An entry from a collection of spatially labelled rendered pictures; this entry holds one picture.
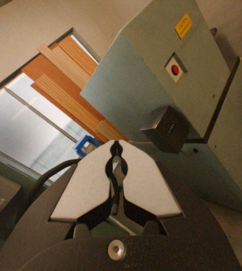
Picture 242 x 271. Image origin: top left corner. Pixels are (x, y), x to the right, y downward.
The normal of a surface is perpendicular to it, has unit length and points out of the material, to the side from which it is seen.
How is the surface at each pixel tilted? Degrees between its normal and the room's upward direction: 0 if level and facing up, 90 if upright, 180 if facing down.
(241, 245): 0
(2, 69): 90
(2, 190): 90
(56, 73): 87
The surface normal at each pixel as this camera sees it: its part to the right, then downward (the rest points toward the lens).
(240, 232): -0.69, -0.63
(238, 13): -0.54, 0.78
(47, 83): 0.43, -0.05
